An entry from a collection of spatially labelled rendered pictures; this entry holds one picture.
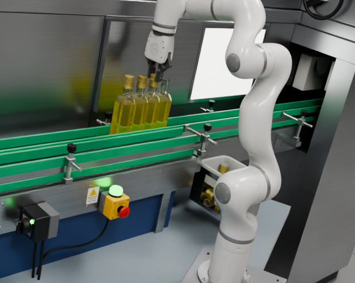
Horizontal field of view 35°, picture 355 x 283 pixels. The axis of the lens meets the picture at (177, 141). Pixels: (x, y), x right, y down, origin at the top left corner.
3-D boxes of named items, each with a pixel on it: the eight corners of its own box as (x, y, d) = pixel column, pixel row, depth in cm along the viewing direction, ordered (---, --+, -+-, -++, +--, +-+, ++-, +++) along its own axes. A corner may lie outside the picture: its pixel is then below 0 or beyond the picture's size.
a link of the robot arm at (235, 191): (262, 238, 184) (281, 174, 174) (222, 254, 173) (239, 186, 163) (236, 219, 192) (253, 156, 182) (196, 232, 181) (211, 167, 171)
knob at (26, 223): (22, 227, 167) (12, 230, 164) (24, 214, 165) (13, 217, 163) (30, 235, 164) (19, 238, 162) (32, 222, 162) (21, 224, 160)
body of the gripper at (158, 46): (146, 25, 198) (140, 56, 202) (165, 33, 192) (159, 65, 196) (162, 25, 203) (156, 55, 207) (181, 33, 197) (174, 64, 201)
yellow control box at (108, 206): (113, 207, 193) (117, 187, 190) (127, 217, 188) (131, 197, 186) (97, 211, 188) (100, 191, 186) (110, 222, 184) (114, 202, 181)
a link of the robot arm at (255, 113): (223, 201, 180) (258, 191, 190) (251, 213, 171) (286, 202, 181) (235, 41, 166) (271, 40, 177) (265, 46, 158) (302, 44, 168)
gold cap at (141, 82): (141, 85, 203) (143, 73, 201) (148, 88, 201) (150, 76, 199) (133, 86, 201) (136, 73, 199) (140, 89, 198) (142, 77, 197)
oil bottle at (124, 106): (118, 146, 209) (127, 91, 202) (127, 152, 206) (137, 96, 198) (106, 147, 205) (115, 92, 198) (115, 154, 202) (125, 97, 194)
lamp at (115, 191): (116, 190, 189) (118, 182, 188) (124, 196, 186) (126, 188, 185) (105, 192, 186) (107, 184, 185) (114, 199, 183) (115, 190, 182)
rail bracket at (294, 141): (276, 145, 272) (288, 101, 264) (304, 160, 261) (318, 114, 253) (269, 146, 269) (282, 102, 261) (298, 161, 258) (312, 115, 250)
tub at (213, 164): (221, 173, 237) (226, 154, 234) (262, 197, 223) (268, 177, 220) (192, 179, 225) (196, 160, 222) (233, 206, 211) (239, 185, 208)
